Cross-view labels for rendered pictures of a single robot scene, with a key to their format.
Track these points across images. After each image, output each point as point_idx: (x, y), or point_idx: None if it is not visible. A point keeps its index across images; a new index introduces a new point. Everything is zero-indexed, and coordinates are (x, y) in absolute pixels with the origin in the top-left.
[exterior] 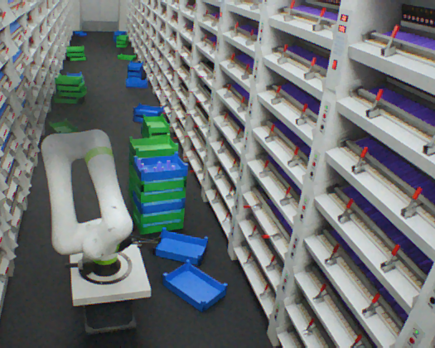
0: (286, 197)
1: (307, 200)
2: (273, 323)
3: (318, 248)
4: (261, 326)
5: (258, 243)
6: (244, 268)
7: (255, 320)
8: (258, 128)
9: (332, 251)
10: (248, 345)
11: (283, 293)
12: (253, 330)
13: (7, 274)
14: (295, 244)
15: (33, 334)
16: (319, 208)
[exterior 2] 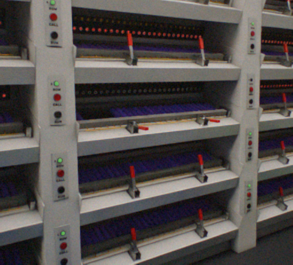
0: (200, 56)
1: (255, 21)
2: (245, 222)
3: (269, 66)
4: (231, 258)
5: (146, 188)
6: (143, 260)
7: (224, 264)
8: None
9: (286, 52)
10: (274, 262)
11: (251, 161)
12: (245, 263)
13: None
14: (252, 86)
15: None
16: (266, 22)
